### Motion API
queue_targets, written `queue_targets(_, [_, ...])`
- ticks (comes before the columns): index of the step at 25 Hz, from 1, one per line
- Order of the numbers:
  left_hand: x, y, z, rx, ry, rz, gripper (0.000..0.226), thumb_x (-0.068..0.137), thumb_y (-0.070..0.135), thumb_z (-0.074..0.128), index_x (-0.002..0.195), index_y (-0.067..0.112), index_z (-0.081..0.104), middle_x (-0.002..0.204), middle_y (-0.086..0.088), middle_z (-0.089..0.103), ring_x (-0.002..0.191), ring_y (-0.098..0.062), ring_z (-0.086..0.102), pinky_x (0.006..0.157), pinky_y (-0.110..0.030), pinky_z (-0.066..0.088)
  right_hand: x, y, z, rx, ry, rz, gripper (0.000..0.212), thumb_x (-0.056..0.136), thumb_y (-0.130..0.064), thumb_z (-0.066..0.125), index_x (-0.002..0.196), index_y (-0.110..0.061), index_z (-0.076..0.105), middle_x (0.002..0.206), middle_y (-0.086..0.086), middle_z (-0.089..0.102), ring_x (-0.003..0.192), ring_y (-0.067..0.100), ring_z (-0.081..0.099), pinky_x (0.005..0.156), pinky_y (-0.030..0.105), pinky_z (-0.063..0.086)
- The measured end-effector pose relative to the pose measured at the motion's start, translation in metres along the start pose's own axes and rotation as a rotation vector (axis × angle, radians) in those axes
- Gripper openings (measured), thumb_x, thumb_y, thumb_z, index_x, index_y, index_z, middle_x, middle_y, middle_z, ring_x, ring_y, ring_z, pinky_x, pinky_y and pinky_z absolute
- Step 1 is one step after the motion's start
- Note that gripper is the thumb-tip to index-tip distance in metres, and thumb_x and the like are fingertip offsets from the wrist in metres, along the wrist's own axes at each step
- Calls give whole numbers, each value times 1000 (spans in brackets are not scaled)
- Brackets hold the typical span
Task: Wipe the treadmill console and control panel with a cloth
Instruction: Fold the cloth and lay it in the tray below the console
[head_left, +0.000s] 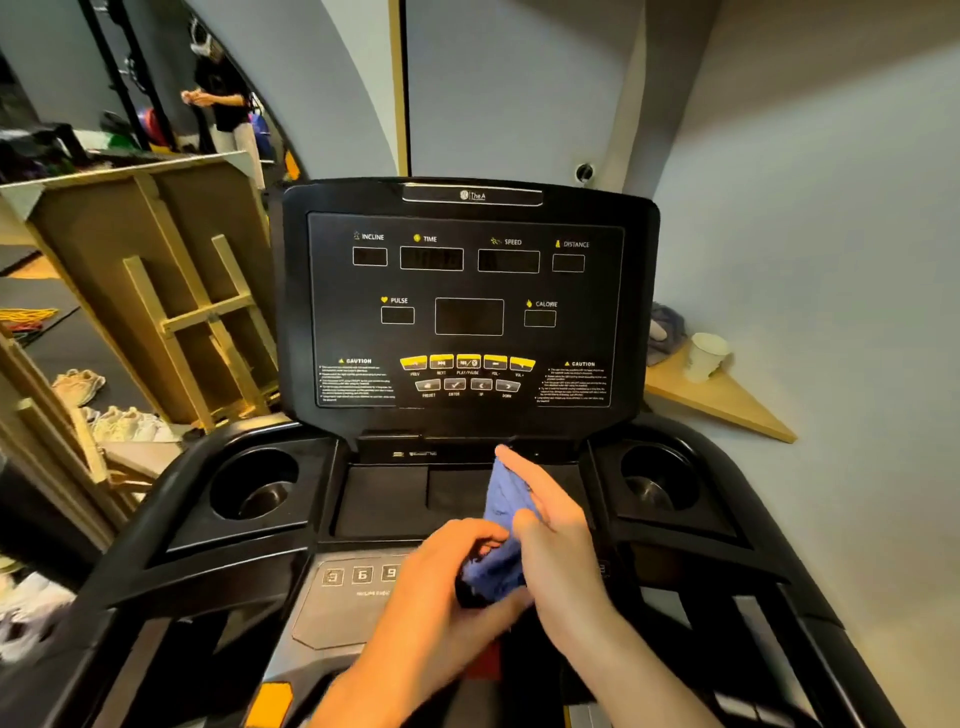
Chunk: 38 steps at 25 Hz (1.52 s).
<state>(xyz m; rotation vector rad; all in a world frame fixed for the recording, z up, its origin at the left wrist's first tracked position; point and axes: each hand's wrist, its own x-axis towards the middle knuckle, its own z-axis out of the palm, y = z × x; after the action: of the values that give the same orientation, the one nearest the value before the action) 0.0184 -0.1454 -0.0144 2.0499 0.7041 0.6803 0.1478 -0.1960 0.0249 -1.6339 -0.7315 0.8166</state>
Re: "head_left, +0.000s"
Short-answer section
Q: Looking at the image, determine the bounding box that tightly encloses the large wooden board with frame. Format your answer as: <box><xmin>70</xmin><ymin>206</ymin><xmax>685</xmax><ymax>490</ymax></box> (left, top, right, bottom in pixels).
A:
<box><xmin>0</xmin><ymin>150</ymin><xmax>280</xmax><ymax>436</ymax></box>

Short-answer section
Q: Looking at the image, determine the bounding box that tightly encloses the person's left hand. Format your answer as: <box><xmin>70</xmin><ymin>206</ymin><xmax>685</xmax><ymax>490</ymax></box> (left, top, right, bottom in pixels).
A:
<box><xmin>365</xmin><ymin>517</ymin><xmax>535</xmax><ymax>685</ymax></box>

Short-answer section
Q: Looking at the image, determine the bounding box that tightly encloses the blue cleaning cloth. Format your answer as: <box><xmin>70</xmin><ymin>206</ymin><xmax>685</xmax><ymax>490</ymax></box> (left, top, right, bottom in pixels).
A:
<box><xmin>459</xmin><ymin>457</ymin><xmax>544</xmax><ymax>606</ymax></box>

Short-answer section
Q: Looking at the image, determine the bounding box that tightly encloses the white sneaker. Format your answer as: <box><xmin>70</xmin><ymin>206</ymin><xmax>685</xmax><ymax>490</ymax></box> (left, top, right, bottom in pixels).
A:
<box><xmin>135</xmin><ymin>411</ymin><xmax>183</xmax><ymax>444</ymax></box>
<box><xmin>88</xmin><ymin>405</ymin><xmax>144</xmax><ymax>444</ymax></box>

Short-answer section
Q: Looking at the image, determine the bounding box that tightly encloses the wooden corner shelf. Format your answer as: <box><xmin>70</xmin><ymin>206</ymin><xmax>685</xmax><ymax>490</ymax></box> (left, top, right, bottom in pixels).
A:
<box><xmin>643</xmin><ymin>341</ymin><xmax>798</xmax><ymax>444</ymax></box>

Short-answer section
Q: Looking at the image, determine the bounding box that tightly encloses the person's right hand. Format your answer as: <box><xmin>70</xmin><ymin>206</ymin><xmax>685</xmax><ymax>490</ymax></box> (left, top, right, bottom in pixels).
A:
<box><xmin>495</xmin><ymin>444</ymin><xmax>625</xmax><ymax>655</ymax></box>

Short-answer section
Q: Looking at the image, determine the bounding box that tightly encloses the yellow rope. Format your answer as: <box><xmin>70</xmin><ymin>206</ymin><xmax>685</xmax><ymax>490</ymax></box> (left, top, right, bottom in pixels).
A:
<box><xmin>0</xmin><ymin>306</ymin><xmax>60</xmax><ymax>335</ymax></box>

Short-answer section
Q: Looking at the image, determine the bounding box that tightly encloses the person's left forearm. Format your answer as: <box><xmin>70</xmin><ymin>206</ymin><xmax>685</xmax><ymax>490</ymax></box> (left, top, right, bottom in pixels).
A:
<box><xmin>309</xmin><ymin>658</ymin><xmax>490</xmax><ymax>728</ymax></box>

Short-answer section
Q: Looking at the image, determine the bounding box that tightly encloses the black treadmill with console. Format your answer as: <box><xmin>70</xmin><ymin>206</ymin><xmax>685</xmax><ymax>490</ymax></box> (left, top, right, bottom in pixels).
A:
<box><xmin>0</xmin><ymin>177</ymin><xmax>907</xmax><ymax>728</ymax></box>

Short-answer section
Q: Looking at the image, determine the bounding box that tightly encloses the grey crumpled cloth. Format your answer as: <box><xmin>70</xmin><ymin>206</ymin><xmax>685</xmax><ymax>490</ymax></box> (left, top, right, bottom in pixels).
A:
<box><xmin>646</xmin><ymin>302</ymin><xmax>687</xmax><ymax>367</ymax></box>

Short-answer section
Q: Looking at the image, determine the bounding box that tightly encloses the wooden slat frame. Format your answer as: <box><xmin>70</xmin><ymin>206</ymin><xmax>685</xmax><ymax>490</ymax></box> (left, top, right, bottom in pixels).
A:
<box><xmin>0</xmin><ymin>322</ymin><xmax>155</xmax><ymax>552</ymax></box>

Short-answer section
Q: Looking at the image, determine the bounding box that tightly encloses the white shoe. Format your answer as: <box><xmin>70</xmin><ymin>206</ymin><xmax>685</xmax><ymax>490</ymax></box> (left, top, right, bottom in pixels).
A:
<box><xmin>0</xmin><ymin>571</ymin><xmax>78</xmax><ymax>665</ymax></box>

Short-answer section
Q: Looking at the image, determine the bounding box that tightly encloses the person's right forearm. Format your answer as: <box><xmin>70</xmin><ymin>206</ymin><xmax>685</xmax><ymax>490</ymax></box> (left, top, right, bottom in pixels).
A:
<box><xmin>558</xmin><ymin>624</ymin><xmax>723</xmax><ymax>728</ymax></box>

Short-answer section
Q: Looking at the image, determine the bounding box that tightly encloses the beige sneaker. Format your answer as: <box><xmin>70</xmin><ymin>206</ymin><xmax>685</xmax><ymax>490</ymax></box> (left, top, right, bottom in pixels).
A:
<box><xmin>51</xmin><ymin>368</ymin><xmax>107</xmax><ymax>408</ymax></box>

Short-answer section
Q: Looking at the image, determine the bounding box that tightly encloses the white paper cup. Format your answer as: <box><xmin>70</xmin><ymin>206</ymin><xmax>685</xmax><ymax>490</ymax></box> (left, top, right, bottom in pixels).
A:
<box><xmin>683</xmin><ymin>332</ymin><xmax>731</xmax><ymax>384</ymax></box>

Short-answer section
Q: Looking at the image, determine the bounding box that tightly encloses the black metal rack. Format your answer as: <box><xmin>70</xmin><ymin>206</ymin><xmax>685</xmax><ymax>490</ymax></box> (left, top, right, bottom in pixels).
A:
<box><xmin>78</xmin><ymin>0</ymin><xmax>183</xmax><ymax>153</ymax></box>

